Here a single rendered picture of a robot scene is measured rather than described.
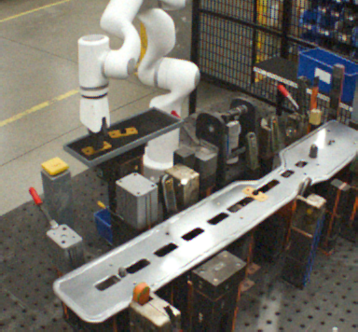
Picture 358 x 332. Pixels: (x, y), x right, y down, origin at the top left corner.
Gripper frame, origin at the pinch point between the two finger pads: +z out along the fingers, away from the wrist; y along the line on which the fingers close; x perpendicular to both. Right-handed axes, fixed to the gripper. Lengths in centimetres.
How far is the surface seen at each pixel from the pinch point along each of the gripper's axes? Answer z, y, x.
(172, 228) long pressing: 18.6, 25.7, 8.1
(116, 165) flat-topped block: 11.2, -1.1, 7.0
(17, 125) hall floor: 119, -248, 58
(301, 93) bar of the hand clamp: 3, 7, 81
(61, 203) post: 13.7, 4.0, -15.1
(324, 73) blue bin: 7, -9, 116
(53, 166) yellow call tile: 2.5, 1.3, -15.2
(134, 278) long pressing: 18.6, 37.1, -12.1
